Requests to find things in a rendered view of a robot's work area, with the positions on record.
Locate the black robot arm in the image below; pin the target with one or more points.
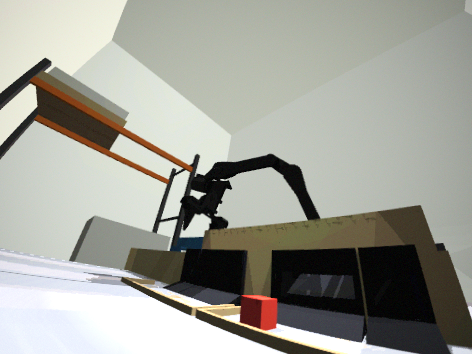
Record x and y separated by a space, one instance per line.
223 170

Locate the red cube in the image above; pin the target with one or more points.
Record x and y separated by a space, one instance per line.
258 312

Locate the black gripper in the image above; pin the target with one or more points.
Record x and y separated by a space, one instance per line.
209 206

